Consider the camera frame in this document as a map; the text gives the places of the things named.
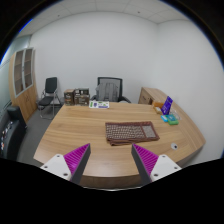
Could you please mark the low wooden side cabinet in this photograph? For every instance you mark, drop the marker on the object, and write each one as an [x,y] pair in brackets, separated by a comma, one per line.
[150,95]

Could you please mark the black visitor chair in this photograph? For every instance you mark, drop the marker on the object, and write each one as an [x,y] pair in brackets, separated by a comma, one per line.
[49,94]

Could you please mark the dark box with label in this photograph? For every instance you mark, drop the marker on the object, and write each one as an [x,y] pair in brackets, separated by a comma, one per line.
[82,96]

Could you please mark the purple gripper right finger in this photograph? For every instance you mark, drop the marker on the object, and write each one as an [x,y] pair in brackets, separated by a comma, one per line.
[152,167]

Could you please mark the blue small box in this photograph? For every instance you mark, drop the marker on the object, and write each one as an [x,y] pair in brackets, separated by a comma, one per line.
[167,118]

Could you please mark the dark brown cardboard box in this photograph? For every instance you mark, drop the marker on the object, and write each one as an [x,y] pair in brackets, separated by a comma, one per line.
[69,96]

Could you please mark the wooden bookcase cabinet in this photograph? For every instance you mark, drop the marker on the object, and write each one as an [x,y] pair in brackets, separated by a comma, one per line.
[22,86]

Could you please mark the white green flat package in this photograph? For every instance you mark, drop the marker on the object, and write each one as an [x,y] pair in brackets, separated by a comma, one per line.
[99,104]

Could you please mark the purple standing card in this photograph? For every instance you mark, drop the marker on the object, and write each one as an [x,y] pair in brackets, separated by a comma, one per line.
[166,106]

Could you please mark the green small box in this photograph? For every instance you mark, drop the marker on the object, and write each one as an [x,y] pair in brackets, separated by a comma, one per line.
[173,122]

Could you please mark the orange small box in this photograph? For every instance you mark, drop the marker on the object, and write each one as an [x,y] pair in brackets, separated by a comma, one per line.
[158,110]

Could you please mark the brown patterned towel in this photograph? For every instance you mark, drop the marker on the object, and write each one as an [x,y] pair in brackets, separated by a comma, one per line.
[130,132]

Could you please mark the wooden office desk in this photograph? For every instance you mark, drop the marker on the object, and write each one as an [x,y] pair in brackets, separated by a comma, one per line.
[113,166]

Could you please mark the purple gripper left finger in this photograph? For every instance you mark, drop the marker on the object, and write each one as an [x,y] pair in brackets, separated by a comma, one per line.
[69,166]

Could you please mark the white round table grommet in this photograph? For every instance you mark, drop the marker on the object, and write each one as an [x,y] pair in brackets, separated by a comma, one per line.
[174,146]

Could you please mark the black mesh office chair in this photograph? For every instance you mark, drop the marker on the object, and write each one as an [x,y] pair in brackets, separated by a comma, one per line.
[109,89]

